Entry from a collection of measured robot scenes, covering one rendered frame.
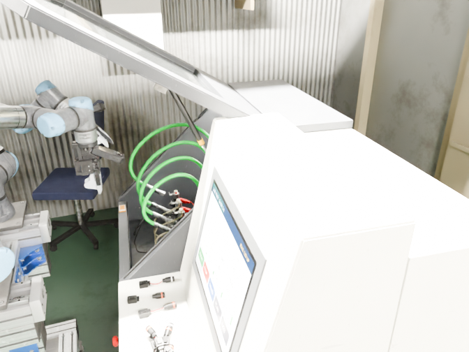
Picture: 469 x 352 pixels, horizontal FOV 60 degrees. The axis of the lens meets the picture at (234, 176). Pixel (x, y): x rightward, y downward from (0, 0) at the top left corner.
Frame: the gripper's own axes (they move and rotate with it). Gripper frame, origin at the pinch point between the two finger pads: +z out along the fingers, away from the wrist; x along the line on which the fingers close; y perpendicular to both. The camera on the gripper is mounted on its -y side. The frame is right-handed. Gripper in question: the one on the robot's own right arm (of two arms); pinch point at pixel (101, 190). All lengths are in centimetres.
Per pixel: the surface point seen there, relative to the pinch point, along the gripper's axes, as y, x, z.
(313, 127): -74, 23, -26
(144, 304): -11.4, 37.4, 24.9
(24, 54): 60, -208, -22
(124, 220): -5.7, -23.5, 28.0
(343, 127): -85, 23, -25
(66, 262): 47, -134, 123
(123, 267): -4.6, 11.6, 27.9
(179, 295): -23.1, 36.5, 24.9
